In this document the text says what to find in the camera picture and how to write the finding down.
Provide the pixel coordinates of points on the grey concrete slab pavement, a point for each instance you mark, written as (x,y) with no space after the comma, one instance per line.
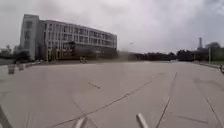
(110,86)

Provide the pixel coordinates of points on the vehicle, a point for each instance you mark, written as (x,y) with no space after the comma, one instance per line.
(83,59)

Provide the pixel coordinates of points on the large grey office building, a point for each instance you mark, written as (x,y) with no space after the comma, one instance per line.
(66,40)

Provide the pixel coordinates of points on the row of trees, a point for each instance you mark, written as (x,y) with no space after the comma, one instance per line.
(173,55)

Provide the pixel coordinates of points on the robot's own part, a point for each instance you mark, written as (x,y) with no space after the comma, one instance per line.
(142,120)
(79,122)

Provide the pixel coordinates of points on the tall tower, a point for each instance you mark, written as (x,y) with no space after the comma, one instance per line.
(200,43)

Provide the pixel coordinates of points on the concrete planter block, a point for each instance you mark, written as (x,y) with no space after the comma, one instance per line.
(21,66)
(11,69)

